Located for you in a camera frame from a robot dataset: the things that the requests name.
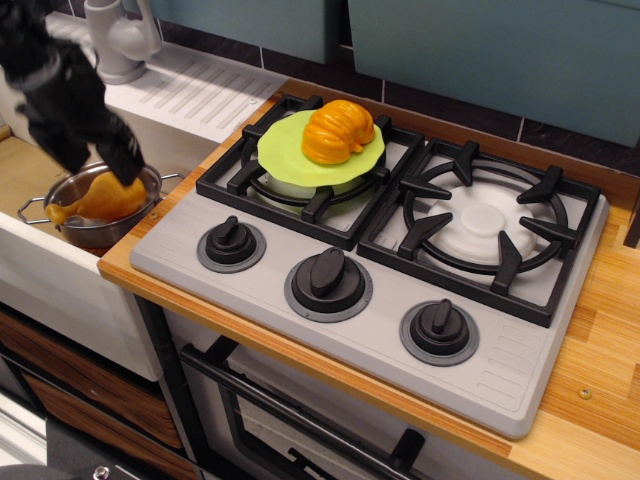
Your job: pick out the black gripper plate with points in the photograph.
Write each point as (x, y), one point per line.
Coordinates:
(68, 111)

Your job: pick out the toy chicken drumstick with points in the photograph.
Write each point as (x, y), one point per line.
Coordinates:
(106, 200)

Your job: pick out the orange toy pumpkin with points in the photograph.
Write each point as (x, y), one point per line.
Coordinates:
(336, 131)

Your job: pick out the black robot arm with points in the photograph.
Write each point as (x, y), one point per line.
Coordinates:
(29, 55)

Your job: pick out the small steel pot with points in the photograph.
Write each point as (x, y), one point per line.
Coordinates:
(92, 233)

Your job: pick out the light green plate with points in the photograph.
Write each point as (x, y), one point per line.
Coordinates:
(280, 154)

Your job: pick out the grey toy faucet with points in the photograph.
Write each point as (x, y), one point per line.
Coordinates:
(121, 45)

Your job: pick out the black left stove knob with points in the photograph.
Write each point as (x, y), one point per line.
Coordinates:
(231, 247)

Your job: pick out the black stove knob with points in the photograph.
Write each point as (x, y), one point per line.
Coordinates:
(439, 333)
(231, 247)
(329, 287)

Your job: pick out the black left burner grate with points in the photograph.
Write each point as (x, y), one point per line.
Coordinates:
(336, 214)

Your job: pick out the black burner grate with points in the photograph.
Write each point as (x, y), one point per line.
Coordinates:
(336, 214)
(509, 236)

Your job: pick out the black middle stove knob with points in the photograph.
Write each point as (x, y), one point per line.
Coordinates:
(329, 287)

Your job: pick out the wooden drawer fronts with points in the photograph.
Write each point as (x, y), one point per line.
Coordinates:
(95, 396)

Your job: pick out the toy oven door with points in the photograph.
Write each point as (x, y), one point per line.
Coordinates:
(281, 424)

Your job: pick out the black right stove knob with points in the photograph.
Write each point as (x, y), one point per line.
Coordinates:
(439, 333)

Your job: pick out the black right burner grate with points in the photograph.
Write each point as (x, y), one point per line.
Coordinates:
(509, 236)

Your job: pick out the grey toy stove top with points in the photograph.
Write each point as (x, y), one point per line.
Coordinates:
(499, 387)

